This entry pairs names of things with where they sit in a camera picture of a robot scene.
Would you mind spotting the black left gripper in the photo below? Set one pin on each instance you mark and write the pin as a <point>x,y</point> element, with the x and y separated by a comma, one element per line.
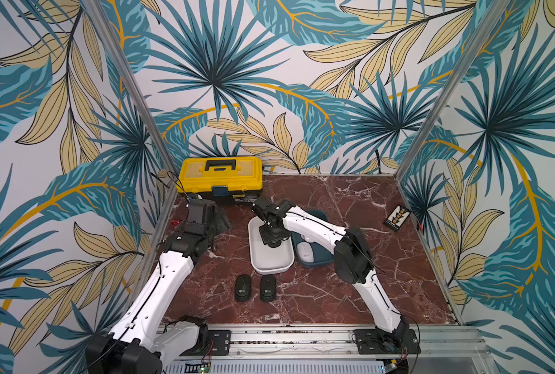
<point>222,221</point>

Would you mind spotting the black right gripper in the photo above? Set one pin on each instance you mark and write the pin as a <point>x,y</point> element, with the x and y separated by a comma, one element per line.
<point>270,230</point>

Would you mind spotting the white mouse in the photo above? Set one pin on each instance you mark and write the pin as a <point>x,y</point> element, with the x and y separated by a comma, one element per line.
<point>305,237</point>
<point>305,252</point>

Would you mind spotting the black mouse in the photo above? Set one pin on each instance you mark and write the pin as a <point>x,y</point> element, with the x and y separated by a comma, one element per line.
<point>243,288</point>
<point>268,288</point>

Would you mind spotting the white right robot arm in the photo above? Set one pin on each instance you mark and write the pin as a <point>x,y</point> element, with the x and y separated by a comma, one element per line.
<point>352,258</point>

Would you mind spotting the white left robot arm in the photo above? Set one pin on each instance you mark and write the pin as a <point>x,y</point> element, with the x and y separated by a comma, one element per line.
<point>133,344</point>

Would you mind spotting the white storage tray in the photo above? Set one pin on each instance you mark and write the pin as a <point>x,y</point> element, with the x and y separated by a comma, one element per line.
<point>265,259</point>

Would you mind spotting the teal storage tray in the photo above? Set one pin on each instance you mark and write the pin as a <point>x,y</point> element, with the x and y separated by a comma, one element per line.
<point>322,256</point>

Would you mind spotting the small black patterned box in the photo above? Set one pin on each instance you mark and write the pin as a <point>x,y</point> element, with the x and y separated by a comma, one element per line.
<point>397,218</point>

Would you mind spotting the yellow black toolbox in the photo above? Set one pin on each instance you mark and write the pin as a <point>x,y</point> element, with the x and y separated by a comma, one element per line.
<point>225,180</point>

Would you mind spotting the left aluminium corner post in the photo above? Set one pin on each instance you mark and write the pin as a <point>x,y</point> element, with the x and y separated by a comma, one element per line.
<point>104,28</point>

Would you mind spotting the aluminium corner post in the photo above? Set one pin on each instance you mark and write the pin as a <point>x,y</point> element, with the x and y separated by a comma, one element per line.
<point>104,28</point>
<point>482,31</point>

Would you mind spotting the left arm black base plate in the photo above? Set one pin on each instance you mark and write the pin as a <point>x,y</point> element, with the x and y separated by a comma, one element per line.
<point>213,342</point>

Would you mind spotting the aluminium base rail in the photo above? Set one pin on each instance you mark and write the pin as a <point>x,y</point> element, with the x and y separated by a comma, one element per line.
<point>334,348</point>

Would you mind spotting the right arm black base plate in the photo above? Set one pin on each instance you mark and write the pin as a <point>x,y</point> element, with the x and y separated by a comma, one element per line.
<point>377,342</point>

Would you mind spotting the right aluminium corner post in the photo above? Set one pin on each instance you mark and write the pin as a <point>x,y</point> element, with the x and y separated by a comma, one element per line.
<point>482,31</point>

